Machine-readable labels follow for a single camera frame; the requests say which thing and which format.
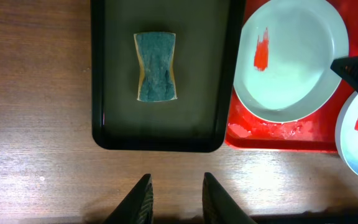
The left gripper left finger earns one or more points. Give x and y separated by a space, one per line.
137 206

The green and yellow sponge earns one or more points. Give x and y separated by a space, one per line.
155 53

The mint green plate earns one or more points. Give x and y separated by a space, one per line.
283 70

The dark green plastic tray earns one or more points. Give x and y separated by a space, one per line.
204 62

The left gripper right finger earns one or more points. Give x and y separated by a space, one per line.
218 206

